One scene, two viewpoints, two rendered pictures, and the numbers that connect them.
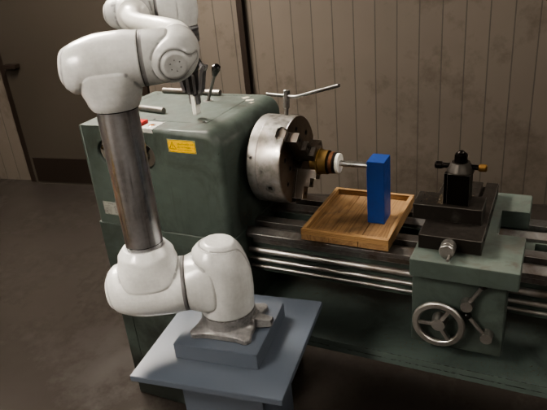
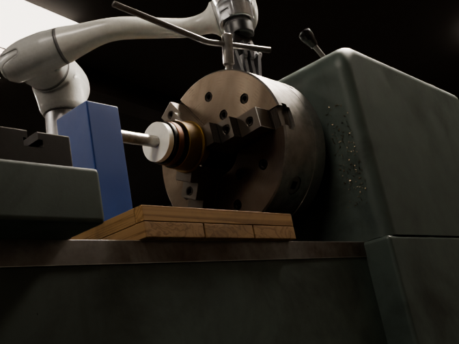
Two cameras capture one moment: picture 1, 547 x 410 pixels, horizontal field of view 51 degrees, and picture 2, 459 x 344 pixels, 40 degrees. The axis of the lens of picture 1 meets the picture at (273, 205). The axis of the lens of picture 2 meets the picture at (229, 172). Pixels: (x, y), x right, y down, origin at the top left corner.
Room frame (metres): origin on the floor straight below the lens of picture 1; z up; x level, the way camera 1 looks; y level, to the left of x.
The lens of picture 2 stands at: (2.16, -1.20, 0.72)
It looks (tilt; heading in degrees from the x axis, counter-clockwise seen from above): 16 degrees up; 102
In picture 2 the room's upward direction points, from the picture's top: 11 degrees counter-clockwise
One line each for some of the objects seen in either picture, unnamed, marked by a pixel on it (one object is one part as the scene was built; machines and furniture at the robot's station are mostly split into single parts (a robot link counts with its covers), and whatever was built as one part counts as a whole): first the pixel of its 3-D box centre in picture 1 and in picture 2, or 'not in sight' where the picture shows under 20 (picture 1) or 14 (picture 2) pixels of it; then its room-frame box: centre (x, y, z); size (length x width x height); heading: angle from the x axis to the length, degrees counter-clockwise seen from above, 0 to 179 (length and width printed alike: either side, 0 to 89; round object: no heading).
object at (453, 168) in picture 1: (460, 166); not in sight; (1.59, -0.57, 1.13); 0.08 x 0.08 x 0.03
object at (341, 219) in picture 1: (360, 215); (143, 255); (1.82, -0.30, 0.88); 0.36 x 0.30 x 0.04; 152
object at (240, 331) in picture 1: (235, 315); not in sight; (1.39, 0.14, 0.83); 0.22 x 0.18 x 0.06; 70
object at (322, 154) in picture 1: (324, 162); (180, 145); (1.88, -0.19, 1.08); 0.09 x 0.09 x 0.09; 62
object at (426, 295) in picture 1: (457, 308); not in sight; (1.44, -0.53, 0.73); 0.27 x 0.12 x 0.27; 62
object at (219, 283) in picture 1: (219, 273); not in sight; (1.39, 0.17, 0.97); 0.18 x 0.16 x 0.22; 94
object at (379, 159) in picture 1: (378, 189); (95, 181); (1.79, -0.36, 1.00); 0.08 x 0.06 x 0.23; 152
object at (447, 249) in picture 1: (447, 250); not in sight; (1.43, -0.48, 0.95); 0.07 x 0.04 x 0.04; 152
